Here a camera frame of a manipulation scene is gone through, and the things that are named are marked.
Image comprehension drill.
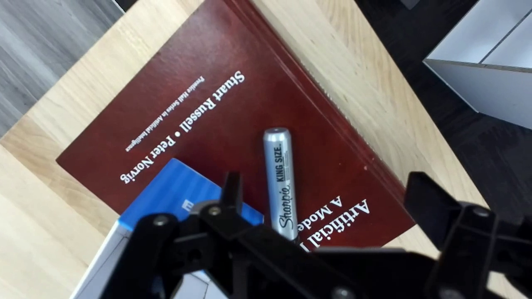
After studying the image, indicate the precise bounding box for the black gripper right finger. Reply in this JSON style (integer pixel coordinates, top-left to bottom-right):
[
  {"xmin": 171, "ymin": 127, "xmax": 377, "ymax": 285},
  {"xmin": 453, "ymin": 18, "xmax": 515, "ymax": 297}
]
[{"xmin": 403, "ymin": 170, "xmax": 532, "ymax": 299}]

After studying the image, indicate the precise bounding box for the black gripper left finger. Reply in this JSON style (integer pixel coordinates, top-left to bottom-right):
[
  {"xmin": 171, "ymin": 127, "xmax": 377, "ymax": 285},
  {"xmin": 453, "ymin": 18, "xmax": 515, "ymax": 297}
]
[{"xmin": 101, "ymin": 172, "xmax": 310, "ymax": 299}]

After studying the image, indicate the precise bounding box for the silver Sharpie marker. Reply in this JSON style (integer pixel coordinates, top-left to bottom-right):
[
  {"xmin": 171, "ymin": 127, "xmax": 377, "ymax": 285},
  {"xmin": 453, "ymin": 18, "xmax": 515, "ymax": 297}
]
[{"xmin": 262, "ymin": 127, "xmax": 297, "ymax": 240}]

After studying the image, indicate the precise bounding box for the blue and white box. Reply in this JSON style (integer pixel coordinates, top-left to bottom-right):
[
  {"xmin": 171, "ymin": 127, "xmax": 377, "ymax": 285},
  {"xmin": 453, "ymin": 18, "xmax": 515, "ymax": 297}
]
[{"xmin": 72, "ymin": 159, "xmax": 262, "ymax": 299}]

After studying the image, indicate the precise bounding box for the dark red textbook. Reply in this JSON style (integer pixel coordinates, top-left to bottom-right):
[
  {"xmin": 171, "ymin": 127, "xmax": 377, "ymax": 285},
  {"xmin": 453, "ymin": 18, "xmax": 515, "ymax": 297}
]
[{"xmin": 56, "ymin": 0, "xmax": 412, "ymax": 250}]

